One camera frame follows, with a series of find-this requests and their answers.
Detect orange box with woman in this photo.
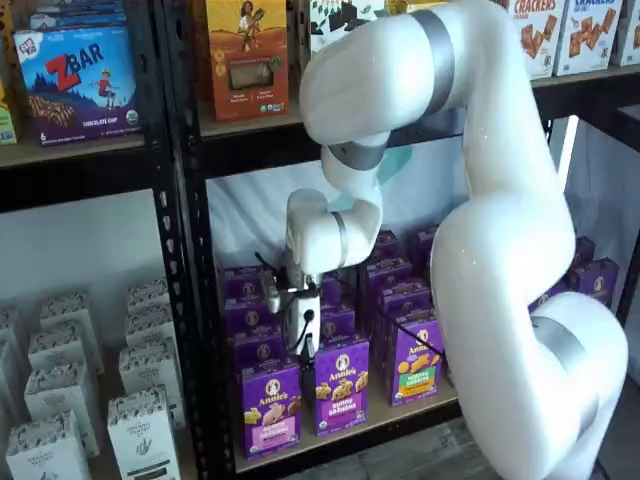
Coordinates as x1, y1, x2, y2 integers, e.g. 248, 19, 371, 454
204, 0, 291, 125

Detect black metal rack, purple boxes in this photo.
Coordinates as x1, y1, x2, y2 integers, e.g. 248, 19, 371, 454
152, 0, 640, 480

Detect white Simple Mills thins box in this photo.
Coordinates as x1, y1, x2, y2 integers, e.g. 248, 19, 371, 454
308, 0, 384, 57

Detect purple Annie's box green patch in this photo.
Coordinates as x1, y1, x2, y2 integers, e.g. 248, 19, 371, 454
388, 313, 448, 408

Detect pretzel crackers cheddar box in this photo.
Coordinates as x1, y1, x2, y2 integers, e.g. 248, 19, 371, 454
505, 0, 565, 82

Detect purple Annie's box pink patch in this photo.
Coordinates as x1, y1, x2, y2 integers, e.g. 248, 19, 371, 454
241, 354, 303, 462

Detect white blue cracker box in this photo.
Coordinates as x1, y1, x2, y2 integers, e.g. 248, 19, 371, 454
609, 0, 640, 68

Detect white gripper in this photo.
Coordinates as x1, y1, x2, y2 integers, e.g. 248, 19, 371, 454
288, 294, 322, 373

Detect white Organic Pantry box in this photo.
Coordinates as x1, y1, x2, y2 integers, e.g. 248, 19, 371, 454
4, 410, 93, 480
117, 343, 187, 430
26, 325, 105, 376
106, 383, 182, 480
38, 291, 95, 335
123, 305, 177, 354
0, 305, 27, 351
23, 360, 102, 459
125, 278, 172, 315

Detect white LED light strip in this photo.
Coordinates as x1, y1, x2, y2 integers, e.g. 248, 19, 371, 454
551, 115, 580, 194

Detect pretzel crackers sea salt box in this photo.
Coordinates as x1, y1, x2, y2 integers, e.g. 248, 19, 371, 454
553, 0, 625, 78

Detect purple Annie's box violet patch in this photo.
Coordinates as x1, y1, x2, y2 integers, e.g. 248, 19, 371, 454
312, 334, 371, 438

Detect purple Annie's box brown bunnies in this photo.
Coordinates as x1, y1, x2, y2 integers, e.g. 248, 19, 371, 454
529, 277, 571, 314

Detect yellow Bobo's box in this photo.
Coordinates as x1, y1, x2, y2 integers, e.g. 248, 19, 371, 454
0, 74, 19, 147

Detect blue snack box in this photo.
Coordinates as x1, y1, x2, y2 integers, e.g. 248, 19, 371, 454
28, 12, 127, 32
29, 0, 126, 16

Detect thin black cable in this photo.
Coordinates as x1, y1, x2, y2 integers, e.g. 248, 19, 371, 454
252, 249, 451, 362

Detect purple Zbar snack box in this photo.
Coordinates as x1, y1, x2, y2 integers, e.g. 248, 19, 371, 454
13, 25, 144, 148

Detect black metal rack, white boxes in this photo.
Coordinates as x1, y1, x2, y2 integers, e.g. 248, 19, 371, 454
0, 0, 216, 480

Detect white backdrop sheet teal logo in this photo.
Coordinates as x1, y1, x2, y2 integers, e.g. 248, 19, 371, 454
205, 115, 621, 314

